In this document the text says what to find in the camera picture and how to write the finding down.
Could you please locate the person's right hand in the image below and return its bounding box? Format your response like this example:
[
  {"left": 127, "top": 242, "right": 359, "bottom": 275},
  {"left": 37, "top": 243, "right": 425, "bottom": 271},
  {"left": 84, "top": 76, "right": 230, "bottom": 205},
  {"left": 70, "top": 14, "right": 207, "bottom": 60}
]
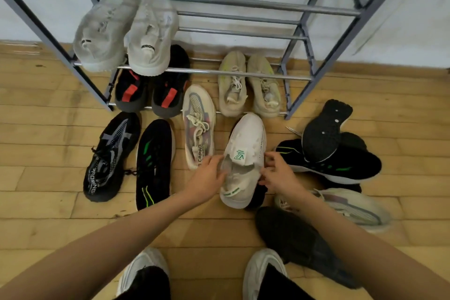
[{"left": 258, "top": 151, "right": 304, "bottom": 200}]

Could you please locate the person's left hand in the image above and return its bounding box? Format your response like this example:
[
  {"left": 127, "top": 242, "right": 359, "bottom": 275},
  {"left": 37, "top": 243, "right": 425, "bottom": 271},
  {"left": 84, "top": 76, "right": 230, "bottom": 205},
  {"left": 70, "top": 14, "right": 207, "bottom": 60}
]
[{"left": 184, "top": 154, "right": 228, "bottom": 206}]

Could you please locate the white sneaker with green logo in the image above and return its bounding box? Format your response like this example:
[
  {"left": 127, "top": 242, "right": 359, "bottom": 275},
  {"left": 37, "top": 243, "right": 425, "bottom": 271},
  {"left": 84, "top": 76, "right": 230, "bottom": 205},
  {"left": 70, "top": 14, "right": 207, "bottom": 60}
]
[{"left": 220, "top": 113, "right": 267, "bottom": 210}]

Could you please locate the person's left forearm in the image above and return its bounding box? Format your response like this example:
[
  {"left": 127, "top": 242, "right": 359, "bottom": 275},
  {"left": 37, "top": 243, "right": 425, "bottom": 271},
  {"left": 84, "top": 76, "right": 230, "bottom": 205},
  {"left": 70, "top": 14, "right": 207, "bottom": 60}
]
[{"left": 0, "top": 192, "right": 193, "bottom": 300}]

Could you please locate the person's right forearm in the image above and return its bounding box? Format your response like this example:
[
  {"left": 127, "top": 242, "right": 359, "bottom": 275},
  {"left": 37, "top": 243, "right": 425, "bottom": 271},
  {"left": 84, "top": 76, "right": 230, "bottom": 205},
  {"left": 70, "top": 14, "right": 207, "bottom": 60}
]
[{"left": 291, "top": 187, "right": 450, "bottom": 300}]

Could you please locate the cream multicolour laced sneaker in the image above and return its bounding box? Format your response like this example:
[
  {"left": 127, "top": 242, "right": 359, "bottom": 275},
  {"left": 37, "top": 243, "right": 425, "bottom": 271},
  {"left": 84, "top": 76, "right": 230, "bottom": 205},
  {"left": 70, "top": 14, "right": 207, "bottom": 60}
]
[{"left": 182, "top": 84, "right": 217, "bottom": 170}]

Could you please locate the black sneaker with green stripes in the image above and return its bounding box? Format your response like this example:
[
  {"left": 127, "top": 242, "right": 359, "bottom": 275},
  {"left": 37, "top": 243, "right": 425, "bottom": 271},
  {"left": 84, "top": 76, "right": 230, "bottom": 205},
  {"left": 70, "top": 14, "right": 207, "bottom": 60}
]
[
  {"left": 135, "top": 119, "right": 176, "bottom": 211},
  {"left": 275, "top": 139, "right": 383, "bottom": 184}
]

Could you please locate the plain black knit sneaker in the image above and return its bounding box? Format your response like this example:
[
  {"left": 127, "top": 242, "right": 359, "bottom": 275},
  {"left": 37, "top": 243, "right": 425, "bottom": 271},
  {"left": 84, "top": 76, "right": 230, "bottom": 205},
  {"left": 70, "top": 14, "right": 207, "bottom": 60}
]
[{"left": 255, "top": 206, "right": 363, "bottom": 289}]

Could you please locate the black sneaker with studded sole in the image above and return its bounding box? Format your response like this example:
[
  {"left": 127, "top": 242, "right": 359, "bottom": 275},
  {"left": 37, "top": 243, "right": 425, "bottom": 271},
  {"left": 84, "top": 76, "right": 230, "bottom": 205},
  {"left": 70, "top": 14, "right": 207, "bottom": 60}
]
[{"left": 301, "top": 99, "right": 368, "bottom": 163}]

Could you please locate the beige laced sneaker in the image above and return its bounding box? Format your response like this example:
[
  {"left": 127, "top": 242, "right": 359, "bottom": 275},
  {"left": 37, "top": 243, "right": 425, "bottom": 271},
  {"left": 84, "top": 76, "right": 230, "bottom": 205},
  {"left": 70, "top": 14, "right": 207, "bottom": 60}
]
[
  {"left": 247, "top": 54, "right": 282, "bottom": 118},
  {"left": 217, "top": 50, "right": 249, "bottom": 118}
]

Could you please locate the person's white right shoe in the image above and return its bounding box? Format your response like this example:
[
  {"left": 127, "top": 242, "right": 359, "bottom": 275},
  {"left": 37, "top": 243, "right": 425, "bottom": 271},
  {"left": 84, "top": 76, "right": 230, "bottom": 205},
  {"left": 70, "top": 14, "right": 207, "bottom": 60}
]
[{"left": 242, "top": 248, "right": 288, "bottom": 300}]

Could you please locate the person's white shoe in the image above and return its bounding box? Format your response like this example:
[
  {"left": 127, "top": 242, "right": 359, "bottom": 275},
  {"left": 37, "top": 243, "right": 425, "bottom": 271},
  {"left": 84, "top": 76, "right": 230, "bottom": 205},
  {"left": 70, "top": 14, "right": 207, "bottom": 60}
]
[
  {"left": 242, "top": 248, "right": 288, "bottom": 300},
  {"left": 116, "top": 247, "right": 171, "bottom": 297}
]

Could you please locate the grey iridescent sneaker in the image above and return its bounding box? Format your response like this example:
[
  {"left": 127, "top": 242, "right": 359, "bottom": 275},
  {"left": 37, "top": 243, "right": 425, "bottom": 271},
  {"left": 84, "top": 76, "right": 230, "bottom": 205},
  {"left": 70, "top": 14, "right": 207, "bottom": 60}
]
[{"left": 274, "top": 187, "right": 393, "bottom": 234}]

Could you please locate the person's black right trouser leg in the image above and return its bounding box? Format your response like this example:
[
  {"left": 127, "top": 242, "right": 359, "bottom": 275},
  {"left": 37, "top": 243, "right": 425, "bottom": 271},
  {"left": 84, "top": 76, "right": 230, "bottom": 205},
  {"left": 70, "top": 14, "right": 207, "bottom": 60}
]
[{"left": 258, "top": 262, "right": 316, "bottom": 300}]

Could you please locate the person's black trouser leg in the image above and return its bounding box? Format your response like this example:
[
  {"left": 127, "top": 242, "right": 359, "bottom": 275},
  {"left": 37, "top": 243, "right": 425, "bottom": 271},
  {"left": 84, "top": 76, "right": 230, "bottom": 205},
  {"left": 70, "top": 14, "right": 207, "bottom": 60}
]
[
  {"left": 258, "top": 262, "right": 316, "bottom": 300},
  {"left": 115, "top": 266, "right": 172, "bottom": 300}
]

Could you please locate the black sneaker with grey pattern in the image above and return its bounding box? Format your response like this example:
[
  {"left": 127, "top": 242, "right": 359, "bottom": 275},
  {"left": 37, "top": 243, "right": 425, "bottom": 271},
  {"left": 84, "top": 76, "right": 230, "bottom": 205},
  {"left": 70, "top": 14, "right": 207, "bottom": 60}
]
[{"left": 83, "top": 111, "right": 141, "bottom": 203}]

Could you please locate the person's white left shoe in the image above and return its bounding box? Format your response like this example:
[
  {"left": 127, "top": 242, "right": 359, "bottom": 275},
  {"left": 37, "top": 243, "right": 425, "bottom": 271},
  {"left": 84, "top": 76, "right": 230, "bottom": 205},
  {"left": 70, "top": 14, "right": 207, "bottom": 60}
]
[{"left": 116, "top": 247, "right": 171, "bottom": 297}]

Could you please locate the person's black left trouser leg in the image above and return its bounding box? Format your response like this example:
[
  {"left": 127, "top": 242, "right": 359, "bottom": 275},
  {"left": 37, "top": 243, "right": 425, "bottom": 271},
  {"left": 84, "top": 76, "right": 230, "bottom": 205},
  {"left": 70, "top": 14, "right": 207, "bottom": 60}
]
[{"left": 115, "top": 266, "right": 172, "bottom": 300}]

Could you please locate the white knit sneaker black tab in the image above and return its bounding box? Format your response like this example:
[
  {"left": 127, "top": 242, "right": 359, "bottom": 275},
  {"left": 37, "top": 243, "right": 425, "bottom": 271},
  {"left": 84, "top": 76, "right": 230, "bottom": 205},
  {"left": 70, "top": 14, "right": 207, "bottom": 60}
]
[{"left": 126, "top": 0, "right": 179, "bottom": 77}]

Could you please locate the light grey knit sneaker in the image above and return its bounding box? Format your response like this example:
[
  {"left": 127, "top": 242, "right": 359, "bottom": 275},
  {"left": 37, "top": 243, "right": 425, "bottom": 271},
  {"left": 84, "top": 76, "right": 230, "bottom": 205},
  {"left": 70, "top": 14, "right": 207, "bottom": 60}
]
[{"left": 73, "top": 0, "right": 140, "bottom": 73}]

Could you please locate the black sneaker with red strap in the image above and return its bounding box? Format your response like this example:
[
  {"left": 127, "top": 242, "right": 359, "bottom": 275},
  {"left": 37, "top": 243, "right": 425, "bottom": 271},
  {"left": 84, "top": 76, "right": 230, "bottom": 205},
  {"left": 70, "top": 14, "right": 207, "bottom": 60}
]
[
  {"left": 151, "top": 45, "right": 191, "bottom": 118},
  {"left": 115, "top": 67, "right": 149, "bottom": 113}
]

